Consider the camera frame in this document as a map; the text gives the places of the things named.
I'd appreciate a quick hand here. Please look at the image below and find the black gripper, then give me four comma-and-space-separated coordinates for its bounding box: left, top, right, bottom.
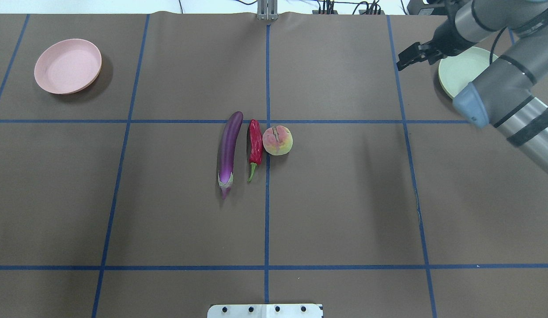
396, 19, 476, 71

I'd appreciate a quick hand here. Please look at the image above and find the peach fruit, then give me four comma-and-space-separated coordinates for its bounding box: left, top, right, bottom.
262, 125, 294, 156

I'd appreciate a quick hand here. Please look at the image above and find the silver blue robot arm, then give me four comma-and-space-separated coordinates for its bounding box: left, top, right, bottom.
396, 0, 548, 174

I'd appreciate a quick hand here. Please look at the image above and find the green plate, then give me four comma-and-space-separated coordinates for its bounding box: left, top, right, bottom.
438, 47, 490, 99

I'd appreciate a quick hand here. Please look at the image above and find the red chili pepper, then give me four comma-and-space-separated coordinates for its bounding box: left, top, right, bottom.
247, 119, 263, 182

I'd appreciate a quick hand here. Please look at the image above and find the purple eggplant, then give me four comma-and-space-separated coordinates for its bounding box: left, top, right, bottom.
217, 111, 244, 200

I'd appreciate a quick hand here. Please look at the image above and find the pink plate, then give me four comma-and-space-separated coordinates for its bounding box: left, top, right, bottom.
34, 38, 102, 95

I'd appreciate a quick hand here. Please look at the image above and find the aluminium frame post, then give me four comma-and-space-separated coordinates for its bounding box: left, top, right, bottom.
257, 0, 279, 21

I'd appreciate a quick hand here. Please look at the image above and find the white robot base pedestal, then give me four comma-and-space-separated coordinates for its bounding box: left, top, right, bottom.
207, 303, 324, 318

